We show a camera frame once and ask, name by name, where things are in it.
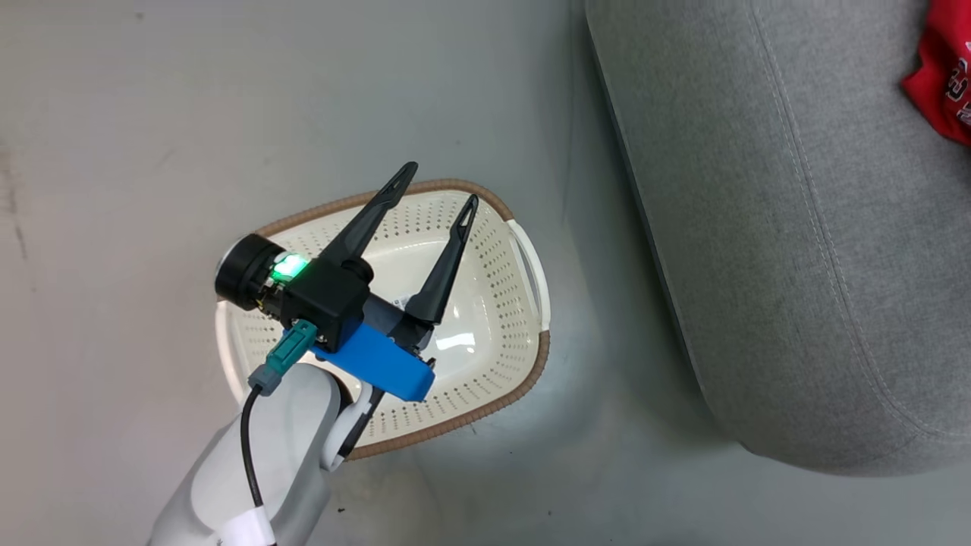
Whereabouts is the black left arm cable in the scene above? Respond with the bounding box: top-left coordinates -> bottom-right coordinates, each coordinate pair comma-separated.
239,383 -> 278,546

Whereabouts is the white paper cable tag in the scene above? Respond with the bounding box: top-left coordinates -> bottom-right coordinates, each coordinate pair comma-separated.
215,509 -> 276,546

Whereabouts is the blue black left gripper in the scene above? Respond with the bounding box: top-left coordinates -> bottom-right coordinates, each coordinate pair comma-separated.
215,162 -> 480,403

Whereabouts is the cream perforated laundry basket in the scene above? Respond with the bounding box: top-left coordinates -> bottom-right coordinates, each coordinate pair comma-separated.
214,178 -> 551,462

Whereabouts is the red white clothing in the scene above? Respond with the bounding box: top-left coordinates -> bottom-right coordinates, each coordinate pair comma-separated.
900,0 -> 971,147

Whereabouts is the grey fabric sofa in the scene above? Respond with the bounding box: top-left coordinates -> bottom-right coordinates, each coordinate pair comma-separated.
583,0 -> 971,478

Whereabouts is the teal cable connector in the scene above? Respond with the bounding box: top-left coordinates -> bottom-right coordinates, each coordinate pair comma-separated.
248,318 -> 319,397

